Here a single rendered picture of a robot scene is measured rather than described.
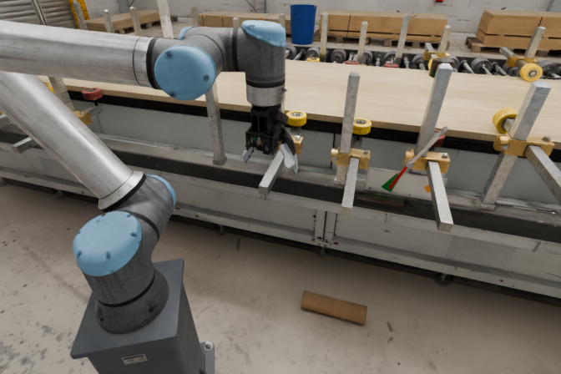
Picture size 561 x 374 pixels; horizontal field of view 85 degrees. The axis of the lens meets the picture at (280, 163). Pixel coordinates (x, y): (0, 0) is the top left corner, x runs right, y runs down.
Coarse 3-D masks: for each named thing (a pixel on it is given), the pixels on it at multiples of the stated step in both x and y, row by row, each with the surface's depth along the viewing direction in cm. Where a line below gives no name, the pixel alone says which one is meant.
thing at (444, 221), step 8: (432, 168) 98; (432, 176) 94; (440, 176) 94; (432, 184) 91; (440, 184) 91; (432, 192) 90; (440, 192) 88; (432, 200) 88; (440, 200) 85; (440, 208) 82; (448, 208) 82; (440, 216) 79; (448, 216) 79; (440, 224) 78; (448, 224) 78
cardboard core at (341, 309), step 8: (304, 296) 146; (312, 296) 146; (320, 296) 146; (328, 296) 147; (304, 304) 145; (312, 304) 144; (320, 304) 144; (328, 304) 143; (336, 304) 143; (344, 304) 143; (352, 304) 143; (320, 312) 145; (328, 312) 143; (336, 312) 142; (344, 312) 141; (352, 312) 140; (360, 312) 140; (352, 320) 141; (360, 320) 139
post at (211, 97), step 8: (216, 88) 114; (208, 96) 113; (216, 96) 115; (208, 104) 115; (216, 104) 116; (208, 112) 117; (216, 112) 117; (216, 120) 118; (216, 128) 120; (216, 136) 122; (216, 144) 124; (216, 152) 126; (224, 152) 129; (216, 160) 128; (224, 160) 129
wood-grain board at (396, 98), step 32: (288, 64) 184; (320, 64) 184; (128, 96) 146; (160, 96) 141; (224, 96) 140; (288, 96) 140; (320, 96) 140; (384, 96) 140; (416, 96) 140; (448, 96) 140; (480, 96) 140; (512, 96) 140; (384, 128) 119; (416, 128) 116; (448, 128) 113; (480, 128) 113; (544, 128) 113
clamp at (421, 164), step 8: (408, 152) 105; (432, 152) 105; (416, 160) 103; (424, 160) 102; (432, 160) 101; (440, 160) 101; (448, 160) 100; (416, 168) 104; (424, 168) 104; (440, 168) 102
